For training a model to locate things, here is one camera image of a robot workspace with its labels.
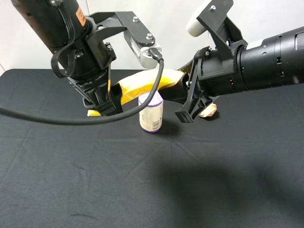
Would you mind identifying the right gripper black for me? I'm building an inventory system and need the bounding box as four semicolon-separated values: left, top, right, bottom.
160;46;240;123

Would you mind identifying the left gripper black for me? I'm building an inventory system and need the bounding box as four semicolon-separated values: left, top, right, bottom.
68;68;123;116

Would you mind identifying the yellow banana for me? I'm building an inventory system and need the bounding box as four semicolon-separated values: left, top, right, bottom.
87;69;185;117

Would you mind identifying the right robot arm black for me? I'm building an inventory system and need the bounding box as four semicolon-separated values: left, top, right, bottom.
159;28;304;123

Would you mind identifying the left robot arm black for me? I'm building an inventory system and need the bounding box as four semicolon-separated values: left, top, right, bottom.
11;0;123;115

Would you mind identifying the ridged bread loaf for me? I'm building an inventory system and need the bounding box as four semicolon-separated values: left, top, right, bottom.
199;103;217;118

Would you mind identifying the purple roll with paper label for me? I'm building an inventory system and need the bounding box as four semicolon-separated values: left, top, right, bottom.
139;91;163;133

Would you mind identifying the black tablecloth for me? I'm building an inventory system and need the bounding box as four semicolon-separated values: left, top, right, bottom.
0;69;304;228

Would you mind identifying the black camera cable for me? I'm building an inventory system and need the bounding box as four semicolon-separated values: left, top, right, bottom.
0;0;165;126

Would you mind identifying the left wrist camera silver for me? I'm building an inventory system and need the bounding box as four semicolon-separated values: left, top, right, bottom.
123;31;162;69

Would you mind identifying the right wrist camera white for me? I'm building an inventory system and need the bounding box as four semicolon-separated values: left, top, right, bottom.
186;4;207;37

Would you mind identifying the black right camera bracket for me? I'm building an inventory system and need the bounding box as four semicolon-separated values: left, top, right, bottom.
196;0;243;60

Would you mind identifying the black camera bracket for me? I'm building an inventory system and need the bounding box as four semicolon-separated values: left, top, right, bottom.
89;11;156;48
196;0;243;60

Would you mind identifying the black left camera bracket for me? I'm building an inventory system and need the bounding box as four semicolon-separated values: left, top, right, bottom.
89;11;156;48

